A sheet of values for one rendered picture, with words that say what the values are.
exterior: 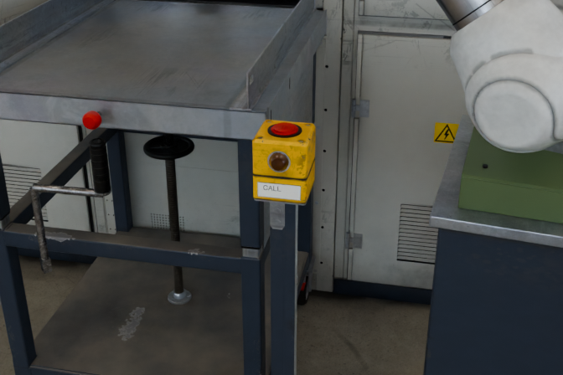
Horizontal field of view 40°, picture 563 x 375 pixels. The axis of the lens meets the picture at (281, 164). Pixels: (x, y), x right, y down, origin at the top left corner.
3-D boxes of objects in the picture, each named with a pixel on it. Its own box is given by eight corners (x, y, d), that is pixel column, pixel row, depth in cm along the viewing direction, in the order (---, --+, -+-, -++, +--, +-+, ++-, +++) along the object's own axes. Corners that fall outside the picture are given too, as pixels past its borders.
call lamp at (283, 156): (288, 177, 109) (288, 156, 108) (265, 175, 110) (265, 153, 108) (291, 172, 110) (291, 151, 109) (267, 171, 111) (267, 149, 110)
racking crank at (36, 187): (38, 274, 154) (15, 137, 141) (44, 265, 157) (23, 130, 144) (117, 283, 151) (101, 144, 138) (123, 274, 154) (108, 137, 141)
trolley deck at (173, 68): (267, 141, 135) (266, 110, 132) (-53, 114, 146) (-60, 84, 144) (326, 33, 194) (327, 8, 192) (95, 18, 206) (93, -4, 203)
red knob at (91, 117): (98, 132, 136) (95, 115, 134) (80, 130, 136) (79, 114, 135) (108, 122, 140) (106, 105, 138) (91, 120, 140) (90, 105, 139)
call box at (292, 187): (306, 207, 112) (307, 143, 108) (252, 202, 114) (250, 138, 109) (315, 182, 119) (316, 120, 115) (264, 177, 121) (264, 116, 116)
